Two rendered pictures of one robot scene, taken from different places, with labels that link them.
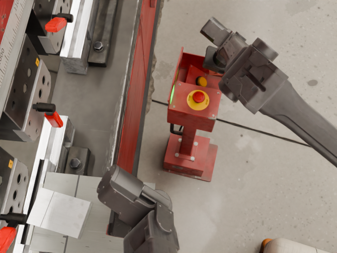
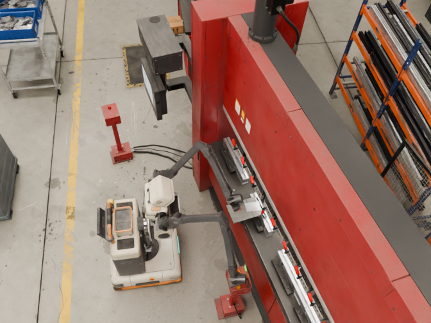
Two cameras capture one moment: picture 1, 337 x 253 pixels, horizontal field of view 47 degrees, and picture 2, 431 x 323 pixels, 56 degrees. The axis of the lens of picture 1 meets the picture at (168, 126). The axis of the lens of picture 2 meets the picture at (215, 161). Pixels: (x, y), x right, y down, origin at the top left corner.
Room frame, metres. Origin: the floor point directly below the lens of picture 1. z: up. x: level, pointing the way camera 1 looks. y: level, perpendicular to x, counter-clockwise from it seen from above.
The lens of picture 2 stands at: (1.51, -0.85, 4.06)
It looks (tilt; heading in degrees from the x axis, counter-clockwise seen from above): 55 degrees down; 153
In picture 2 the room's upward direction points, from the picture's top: 4 degrees clockwise
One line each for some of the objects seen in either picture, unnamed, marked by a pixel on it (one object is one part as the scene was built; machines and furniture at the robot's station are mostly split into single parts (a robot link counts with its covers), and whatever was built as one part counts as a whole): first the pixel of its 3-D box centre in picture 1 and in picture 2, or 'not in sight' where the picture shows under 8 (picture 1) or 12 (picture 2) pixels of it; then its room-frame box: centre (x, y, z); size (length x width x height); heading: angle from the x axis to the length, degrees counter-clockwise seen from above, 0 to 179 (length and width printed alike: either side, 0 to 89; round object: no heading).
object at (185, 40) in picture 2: not in sight; (181, 53); (-1.18, 0.12, 1.67); 0.40 x 0.24 x 0.07; 176
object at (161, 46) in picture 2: not in sight; (161, 74); (-1.14, -0.08, 1.53); 0.51 x 0.25 x 0.85; 177
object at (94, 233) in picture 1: (95, 215); (244, 209); (0.13, 0.16, 1.00); 0.26 x 0.18 x 0.01; 86
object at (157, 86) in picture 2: not in sight; (154, 88); (-1.10, -0.17, 1.42); 0.45 x 0.12 x 0.36; 177
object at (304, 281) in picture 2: not in sight; (308, 277); (0.91, 0.26, 1.26); 0.15 x 0.09 x 0.17; 176
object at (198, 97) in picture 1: (198, 98); not in sight; (0.54, -0.09, 0.79); 0.04 x 0.04 x 0.04
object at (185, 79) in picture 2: not in sight; (183, 93); (-1.18, 0.12, 1.18); 0.40 x 0.24 x 0.07; 176
